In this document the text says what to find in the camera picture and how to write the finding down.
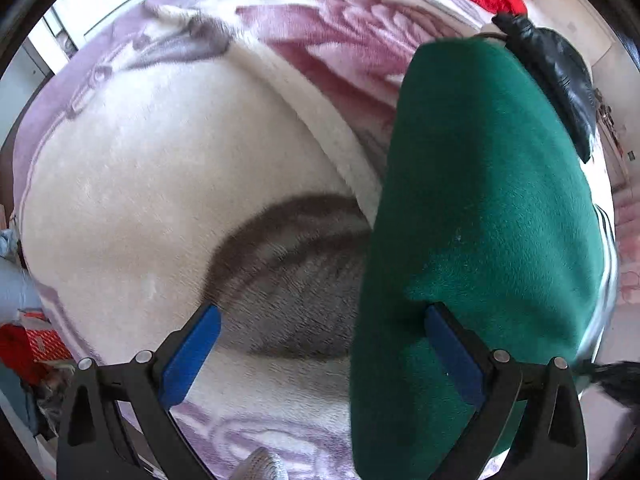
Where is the green varsity jacket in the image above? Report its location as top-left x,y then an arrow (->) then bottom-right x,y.
350,38 -> 604,479

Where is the red bag on floor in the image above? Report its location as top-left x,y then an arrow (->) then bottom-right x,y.
0,310 -> 73,386

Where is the floral plush blanket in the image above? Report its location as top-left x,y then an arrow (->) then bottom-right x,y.
12,0 -> 632,480

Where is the black leather jacket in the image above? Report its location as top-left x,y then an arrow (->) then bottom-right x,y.
488,13 -> 597,162

